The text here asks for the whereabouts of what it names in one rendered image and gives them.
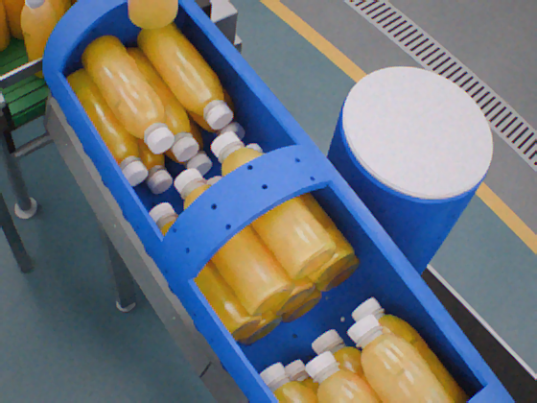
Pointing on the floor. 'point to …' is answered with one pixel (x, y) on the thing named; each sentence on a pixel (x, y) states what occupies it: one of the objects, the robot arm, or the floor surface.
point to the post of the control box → (13, 236)
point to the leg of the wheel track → (122, 283)
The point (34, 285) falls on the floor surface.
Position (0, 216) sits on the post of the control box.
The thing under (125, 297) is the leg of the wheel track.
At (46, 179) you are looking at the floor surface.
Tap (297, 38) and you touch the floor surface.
